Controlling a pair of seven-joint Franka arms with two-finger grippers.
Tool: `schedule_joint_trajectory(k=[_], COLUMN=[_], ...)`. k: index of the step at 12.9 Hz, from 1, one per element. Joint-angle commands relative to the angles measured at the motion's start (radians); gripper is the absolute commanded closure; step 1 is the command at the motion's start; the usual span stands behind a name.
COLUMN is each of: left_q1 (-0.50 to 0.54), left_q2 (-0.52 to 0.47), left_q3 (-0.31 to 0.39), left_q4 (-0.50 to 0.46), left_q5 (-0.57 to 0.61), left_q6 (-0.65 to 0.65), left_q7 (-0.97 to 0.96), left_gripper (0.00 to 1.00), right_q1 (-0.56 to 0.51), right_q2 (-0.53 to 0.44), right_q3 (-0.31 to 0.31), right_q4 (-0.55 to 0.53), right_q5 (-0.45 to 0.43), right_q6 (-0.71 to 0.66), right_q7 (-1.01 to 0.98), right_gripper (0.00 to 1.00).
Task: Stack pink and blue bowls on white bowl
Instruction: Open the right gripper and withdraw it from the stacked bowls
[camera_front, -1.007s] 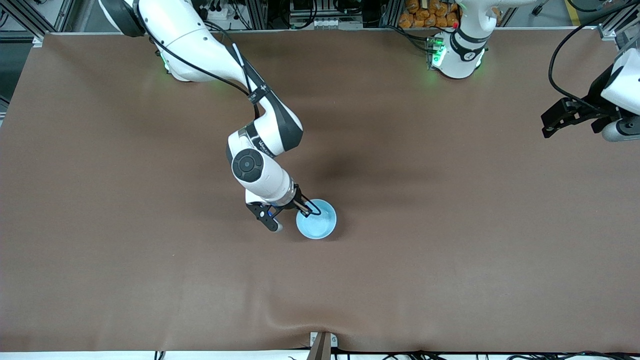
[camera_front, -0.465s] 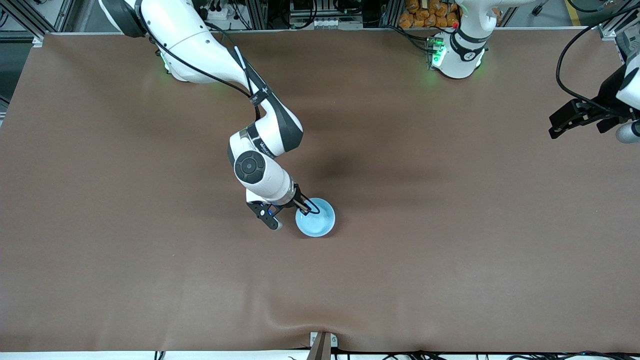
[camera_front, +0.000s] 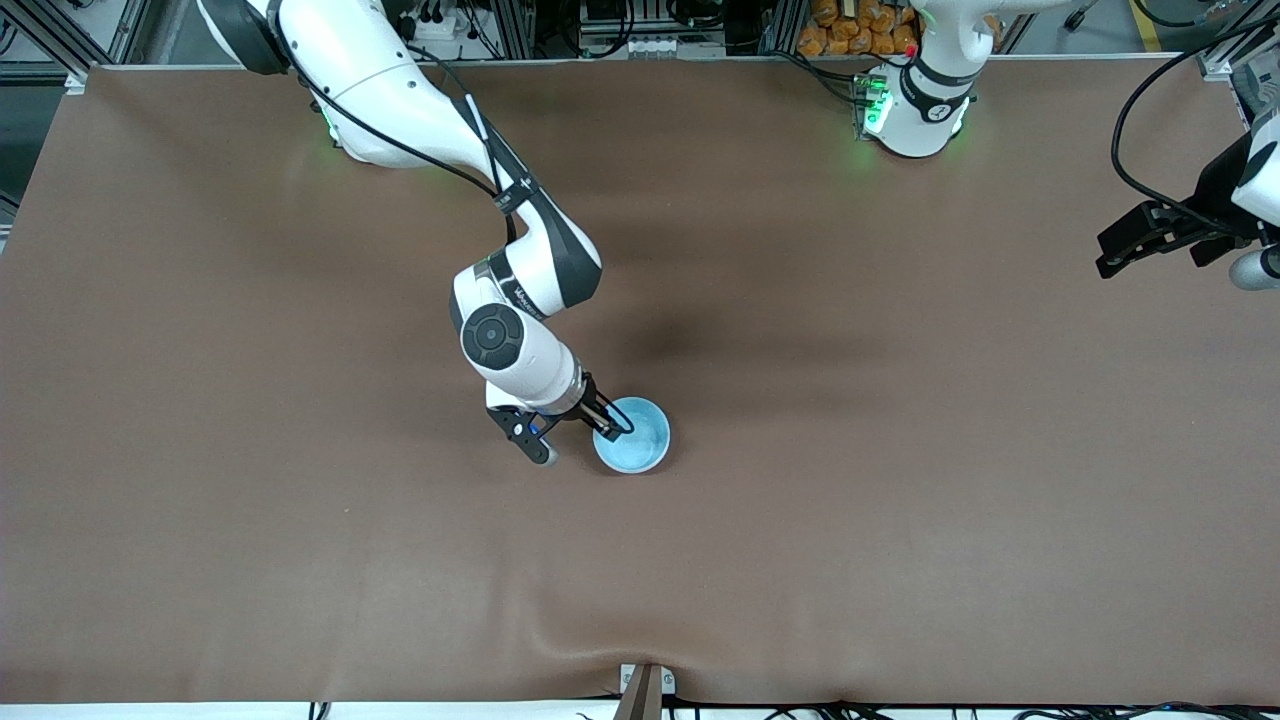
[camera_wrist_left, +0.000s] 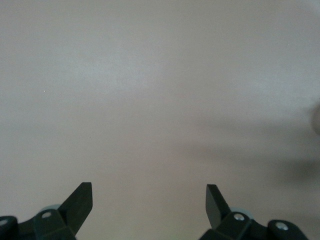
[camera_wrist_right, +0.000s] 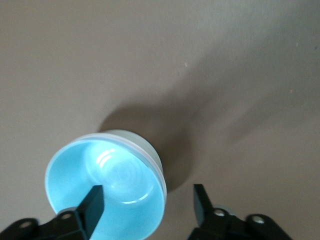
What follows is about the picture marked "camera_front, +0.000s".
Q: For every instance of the white power strip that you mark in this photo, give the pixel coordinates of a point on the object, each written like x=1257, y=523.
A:
x=660, y=47

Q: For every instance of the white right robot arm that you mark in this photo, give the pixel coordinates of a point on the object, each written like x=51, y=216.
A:
x=380, y=90

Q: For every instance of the light blue bowl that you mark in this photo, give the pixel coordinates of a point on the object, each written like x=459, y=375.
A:
x=642, y=442

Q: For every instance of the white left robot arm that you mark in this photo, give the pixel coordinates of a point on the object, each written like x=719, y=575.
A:
x=925, y=120

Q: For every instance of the brown table mat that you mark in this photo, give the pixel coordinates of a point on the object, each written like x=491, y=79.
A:
x=800, y=500

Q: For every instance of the aluminium frame profile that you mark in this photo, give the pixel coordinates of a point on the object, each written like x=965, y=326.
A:
x=60, y=40
x=782, y=25
x=512, y=25
x=1235, y=50

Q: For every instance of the white socket block with plugs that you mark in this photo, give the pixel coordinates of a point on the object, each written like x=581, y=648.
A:
x=440, y=20

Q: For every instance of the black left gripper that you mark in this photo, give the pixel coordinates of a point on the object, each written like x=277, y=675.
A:
x=1210, y=203

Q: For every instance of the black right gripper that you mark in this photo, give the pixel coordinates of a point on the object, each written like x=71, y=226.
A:
x=591, y=397

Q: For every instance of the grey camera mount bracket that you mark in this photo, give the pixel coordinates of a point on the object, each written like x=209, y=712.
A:
x=645, y=695

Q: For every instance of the bag of orange items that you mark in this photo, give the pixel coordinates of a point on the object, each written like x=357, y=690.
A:
x=850, y=25

